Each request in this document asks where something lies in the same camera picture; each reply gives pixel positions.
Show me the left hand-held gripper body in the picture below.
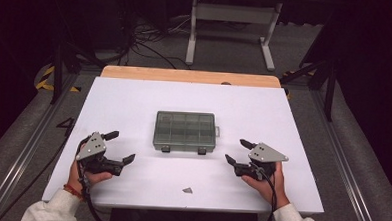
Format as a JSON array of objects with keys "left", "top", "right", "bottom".
[{"left": 74, "top": 130, "right": 126, "bottom": 177}]

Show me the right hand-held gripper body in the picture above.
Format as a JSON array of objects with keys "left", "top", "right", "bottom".
[{"left": 233, "top": 140, "right": 291, "bottom": 183}]

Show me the transparent grey compartment box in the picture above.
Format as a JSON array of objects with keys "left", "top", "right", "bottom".
[{"left": 151, "top": 110, "right": 223, "bottom": 157}]

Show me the person's left hand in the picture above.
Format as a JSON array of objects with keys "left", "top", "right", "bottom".
[{"left": 67, "top": 158, "right": 115, "bottom": 197}]

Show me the person's right hand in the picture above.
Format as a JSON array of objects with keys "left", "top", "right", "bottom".
[{"left": 239, "top": 160, "right": 293, "bottom": 211}]

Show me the person's dark clothing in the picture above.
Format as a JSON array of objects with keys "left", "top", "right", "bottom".
[{"left": 108, "top": 206, "right": 261, "bottom": 221}]

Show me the yellow black floor tape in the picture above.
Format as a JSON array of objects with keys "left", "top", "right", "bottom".
[{"left": 34, "top": 64, "right": 84, "bottom": 95}]

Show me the black metal stand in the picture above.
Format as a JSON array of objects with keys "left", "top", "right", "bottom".
[
  {"left": 278, "top": 56, "right": 338, "bottom": 124},
  {"left": 48, "top": 38, "right": 109, "bottom": 109}
]

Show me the wooden table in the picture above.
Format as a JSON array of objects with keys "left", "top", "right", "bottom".
[{"left": 99, "top": 64, "right": 283, "bottom": 89}]

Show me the dark curtain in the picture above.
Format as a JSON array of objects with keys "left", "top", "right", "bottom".
[
  {"left": 0, "top": 0, "right": 62, "bottom": 167},
  {"left": 308, "top": 0, "right": 392, "bottom": 203}
]

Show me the white metal stand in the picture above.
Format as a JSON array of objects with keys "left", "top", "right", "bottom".
[{"left": 184, "top": 0, "right": 284, "bottom": 73}]

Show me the right hand-held gripper black cable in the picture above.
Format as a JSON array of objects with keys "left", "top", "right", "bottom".
[{"left": 247, "top": 161, "right": 281, "bottom": 221}]

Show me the hand-held gripper black cable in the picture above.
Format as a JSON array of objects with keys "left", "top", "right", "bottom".
[
  {"left": 247, "top": 161, "right": 281, "bottom": 221},
  {"left": 73, "top": 141, "right": 115, "bottom": 221}
]

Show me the orange bracelet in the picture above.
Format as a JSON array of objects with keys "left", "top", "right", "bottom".
[{"left": 62, "top": 183, "right": 86, "bottom": 201}]

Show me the left hand-held gripper black cable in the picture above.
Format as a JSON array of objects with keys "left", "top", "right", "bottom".
[{"left": 73, "top": 141, "right": 115, "bottom": 221}]

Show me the aluminium floor rail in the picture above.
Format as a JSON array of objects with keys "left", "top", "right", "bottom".
[
  {"left": 0, "top": 71, "right": 80, "bottom": 221},
  {"left": 303, "top": 88, "right": 388, "bottom": 221}
]

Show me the thin black floor cable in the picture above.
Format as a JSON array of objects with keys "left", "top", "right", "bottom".
[{"left": 0, "top": 133, "right": 71, "bottom": 221}]

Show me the bundle of black floor cables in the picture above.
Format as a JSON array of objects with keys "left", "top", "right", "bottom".
[{"left": 95, "top": 14, "right": 196, "bottom": 71}]

